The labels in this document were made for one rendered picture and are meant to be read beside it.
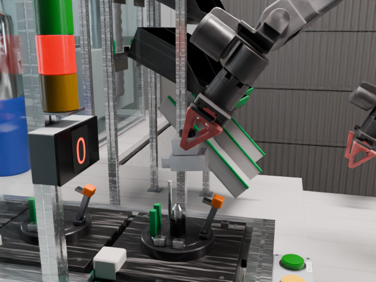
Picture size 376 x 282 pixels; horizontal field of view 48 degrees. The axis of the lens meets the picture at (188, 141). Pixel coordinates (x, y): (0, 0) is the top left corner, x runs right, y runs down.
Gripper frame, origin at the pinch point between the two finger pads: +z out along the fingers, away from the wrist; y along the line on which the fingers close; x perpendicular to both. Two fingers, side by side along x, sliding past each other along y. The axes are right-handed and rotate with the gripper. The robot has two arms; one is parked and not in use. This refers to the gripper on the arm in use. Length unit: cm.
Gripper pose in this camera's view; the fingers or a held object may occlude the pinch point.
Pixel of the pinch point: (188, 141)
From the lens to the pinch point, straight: 76.2
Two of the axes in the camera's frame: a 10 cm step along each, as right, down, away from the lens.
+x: 8.0, 6.0, 0.2
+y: -1.9, 3.0, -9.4
